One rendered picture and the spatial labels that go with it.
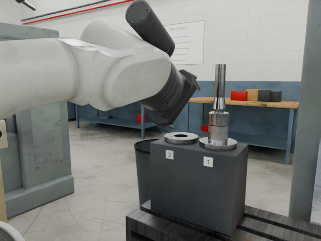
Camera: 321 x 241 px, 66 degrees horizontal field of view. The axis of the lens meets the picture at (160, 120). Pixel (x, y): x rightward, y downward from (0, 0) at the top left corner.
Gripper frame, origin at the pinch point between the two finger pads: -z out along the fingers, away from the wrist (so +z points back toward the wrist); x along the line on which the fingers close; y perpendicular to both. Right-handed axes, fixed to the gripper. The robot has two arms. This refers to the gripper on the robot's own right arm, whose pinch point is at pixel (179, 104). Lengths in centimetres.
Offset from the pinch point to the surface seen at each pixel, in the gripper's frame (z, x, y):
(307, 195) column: -49, 1, -36
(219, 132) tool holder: -7.7, 0.0, -9.1
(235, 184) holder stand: -8.4, -7.6, -18.5
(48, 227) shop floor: -125, -143, 90
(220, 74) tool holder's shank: -4.0, 10.9, -2.5
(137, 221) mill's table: -8.9, -29.7, -4.9
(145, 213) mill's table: -12.6, -28.1, -4.4
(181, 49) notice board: -410, 119, 250
